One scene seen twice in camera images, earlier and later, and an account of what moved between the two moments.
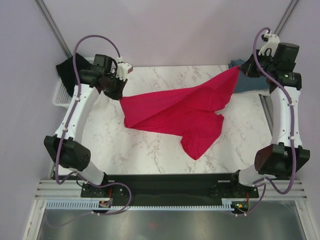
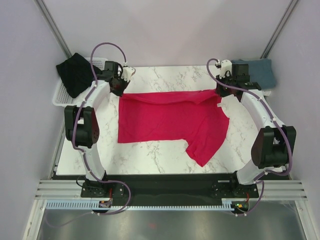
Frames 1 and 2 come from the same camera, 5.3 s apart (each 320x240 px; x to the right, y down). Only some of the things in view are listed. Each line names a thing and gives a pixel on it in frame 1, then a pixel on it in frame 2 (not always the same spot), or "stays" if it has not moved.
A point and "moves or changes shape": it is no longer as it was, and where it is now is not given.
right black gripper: [248, 67] to [220, 92]
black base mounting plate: [168, 189] stays
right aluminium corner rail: [291, 7] stays
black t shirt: [66, 71] stays
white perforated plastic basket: [61, 98] stays
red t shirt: [191, 113] moves or changes shape
